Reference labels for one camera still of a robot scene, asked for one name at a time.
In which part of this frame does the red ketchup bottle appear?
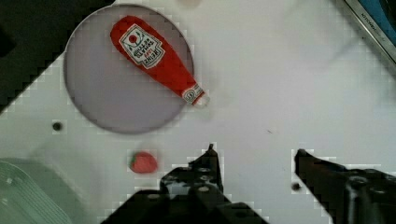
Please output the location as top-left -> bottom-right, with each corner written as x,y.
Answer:
110,16 -> 209,107

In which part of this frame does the green plastic colander basket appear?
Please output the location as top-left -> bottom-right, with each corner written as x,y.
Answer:
0,158 -> 90,224

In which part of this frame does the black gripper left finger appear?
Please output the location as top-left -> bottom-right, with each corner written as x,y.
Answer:
101,147 -> 269,224

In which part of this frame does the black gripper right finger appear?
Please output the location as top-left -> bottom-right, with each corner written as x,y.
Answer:
294,149 -> 396,224

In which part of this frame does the red toy strawberry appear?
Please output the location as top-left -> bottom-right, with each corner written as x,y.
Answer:
130,151 -> 158,174

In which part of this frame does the black toaster oven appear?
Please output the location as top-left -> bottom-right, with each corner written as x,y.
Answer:
344,0 -> 396,63

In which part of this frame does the round grey plate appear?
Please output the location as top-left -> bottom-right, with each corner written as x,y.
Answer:
64,4 -> 194,134

